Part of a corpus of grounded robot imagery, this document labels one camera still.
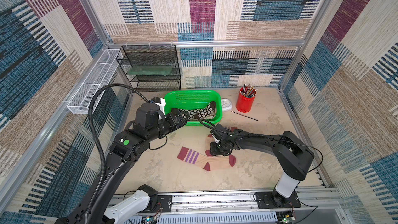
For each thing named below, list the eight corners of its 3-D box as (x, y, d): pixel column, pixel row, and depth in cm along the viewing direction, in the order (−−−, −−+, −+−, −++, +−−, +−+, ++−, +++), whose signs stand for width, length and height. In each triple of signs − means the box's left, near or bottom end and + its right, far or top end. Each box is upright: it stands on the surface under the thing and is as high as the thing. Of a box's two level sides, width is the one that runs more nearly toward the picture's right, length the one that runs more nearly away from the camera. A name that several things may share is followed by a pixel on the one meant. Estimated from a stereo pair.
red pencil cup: (237, 112, 109) (241, 97, 97) (235, 102, 115) (239, 87, 103) (251, 112, 109) (257, 97, 97) (249, 102, 115) (254, 87, 103)
